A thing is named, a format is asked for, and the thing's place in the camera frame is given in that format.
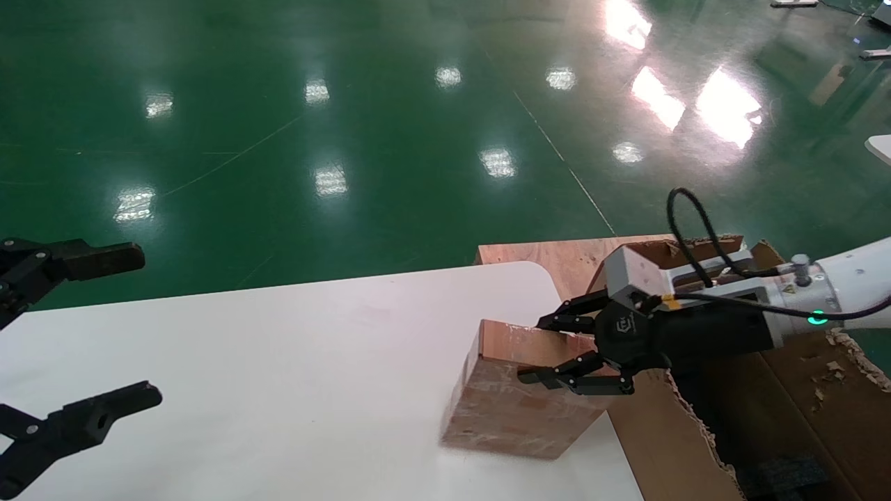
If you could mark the white rounded table corner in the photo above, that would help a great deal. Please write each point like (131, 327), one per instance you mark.
(881, 149)

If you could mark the black foam block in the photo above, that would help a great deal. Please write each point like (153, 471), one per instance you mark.
(779, 480)

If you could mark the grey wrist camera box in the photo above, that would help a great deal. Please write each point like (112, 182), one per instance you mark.
(637, 271)

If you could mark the wooden pallet board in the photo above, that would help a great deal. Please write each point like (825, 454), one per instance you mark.
(557, 261)

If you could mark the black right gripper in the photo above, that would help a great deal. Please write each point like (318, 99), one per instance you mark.
(668, 337)

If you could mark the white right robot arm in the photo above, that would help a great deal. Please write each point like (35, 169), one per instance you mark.
(849, 278)

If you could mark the grey metal floor bar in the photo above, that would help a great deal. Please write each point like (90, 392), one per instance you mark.
(877, 53)
(793, 3)

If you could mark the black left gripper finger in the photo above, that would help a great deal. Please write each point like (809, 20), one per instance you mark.
(83, 421)
(97, 259)

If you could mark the big torn cardboard box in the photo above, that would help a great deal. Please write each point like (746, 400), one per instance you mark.
(661, 445)

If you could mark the grey floor stand base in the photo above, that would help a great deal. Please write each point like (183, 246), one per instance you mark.
(884, 12)

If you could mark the small brown cardboard box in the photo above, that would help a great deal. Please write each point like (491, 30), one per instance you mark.
(515, 417)

